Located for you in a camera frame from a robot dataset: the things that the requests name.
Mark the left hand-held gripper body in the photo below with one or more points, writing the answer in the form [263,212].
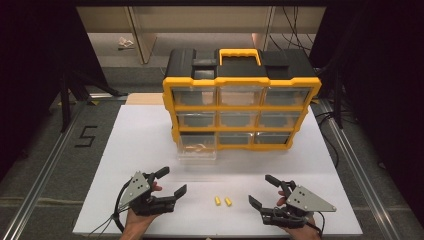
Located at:
[135,190]

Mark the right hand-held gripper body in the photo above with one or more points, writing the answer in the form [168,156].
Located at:
[308,201]

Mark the person's right hand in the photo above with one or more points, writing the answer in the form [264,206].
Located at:
[305,234]

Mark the person's left hand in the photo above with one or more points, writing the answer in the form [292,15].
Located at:
[136,225]

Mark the clear plastic drawer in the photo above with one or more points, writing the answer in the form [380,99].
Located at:
[197,154]

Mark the pile of tan small parts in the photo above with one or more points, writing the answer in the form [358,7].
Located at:
[197,148]

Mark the wooden board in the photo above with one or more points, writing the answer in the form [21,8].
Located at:
[145,99]

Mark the black tripod stand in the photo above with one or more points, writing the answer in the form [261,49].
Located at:
[66,100]
[337,100]

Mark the yellow black organizer cabinet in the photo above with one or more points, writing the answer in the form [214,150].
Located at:
[240,70]

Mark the white crumpled cloth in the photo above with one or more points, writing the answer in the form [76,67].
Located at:
[125,43]

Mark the beige partition panel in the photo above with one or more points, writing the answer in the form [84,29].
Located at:
[141,36]

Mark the dark curtain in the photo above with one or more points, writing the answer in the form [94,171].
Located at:
[386,83]
[30,66]

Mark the yellow wall plug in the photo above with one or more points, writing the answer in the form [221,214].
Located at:
[217,201]
[228,201]

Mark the metal floor rail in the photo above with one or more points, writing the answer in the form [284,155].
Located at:
[366,180]
[40,181]

